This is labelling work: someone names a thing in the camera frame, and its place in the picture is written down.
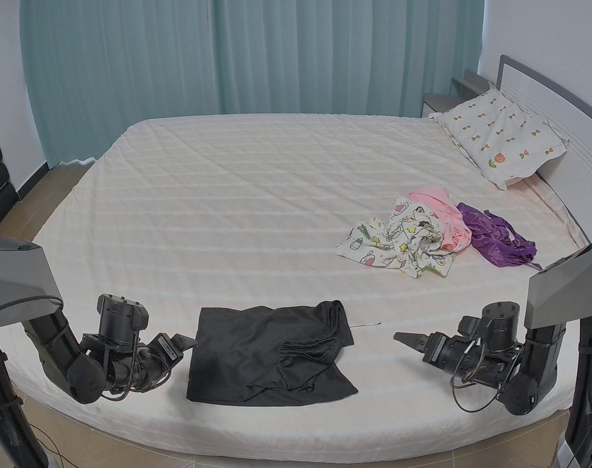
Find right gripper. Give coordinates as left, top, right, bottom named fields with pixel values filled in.
left=393, top=332, right=478, bottom=376

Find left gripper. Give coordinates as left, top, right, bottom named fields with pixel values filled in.
left=129, top=345, right=174, bottom=390

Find black T-shirt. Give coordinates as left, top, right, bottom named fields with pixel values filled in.
left=186, top=300, right=382, bottom=407

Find bed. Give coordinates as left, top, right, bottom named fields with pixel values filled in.
left=0, top=56, right=592, bottom=457

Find white printed garment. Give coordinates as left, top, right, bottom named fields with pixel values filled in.
left=336, top=202, right=457, bottom=280

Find purple garment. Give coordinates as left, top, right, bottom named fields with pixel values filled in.
left=457, top=203, right=543, bottom=270

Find pink garment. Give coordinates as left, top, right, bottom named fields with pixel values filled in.
left=405, top=184, right=472, bottom=253

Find white printed pillow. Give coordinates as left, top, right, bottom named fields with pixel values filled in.
left=430, top=87, right=570, bottom=191

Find grey bedside table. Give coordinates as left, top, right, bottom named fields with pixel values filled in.
left=423, top=69, right=494, bottom=118

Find blue-green curtain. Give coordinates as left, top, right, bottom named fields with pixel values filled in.
left=20, top=0, right=224, bottom=169
left=213, top=0, right=487, bottom=116

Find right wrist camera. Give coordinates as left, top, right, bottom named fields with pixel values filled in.
left=422, top=332, right=448, bottom=365

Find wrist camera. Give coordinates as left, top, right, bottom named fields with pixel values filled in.
left=156, top=333, right=186, bottom=365
left=422, top=332, right=448, bottom=365

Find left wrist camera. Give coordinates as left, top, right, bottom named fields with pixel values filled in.
left=156, top=333, right=186, bottom=365

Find black cable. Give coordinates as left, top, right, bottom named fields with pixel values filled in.
left=451, top=373, right=504, bottom=414
left=30, top=424, right=65, bottom=468
left=0, top=295, right=64, bottom=321

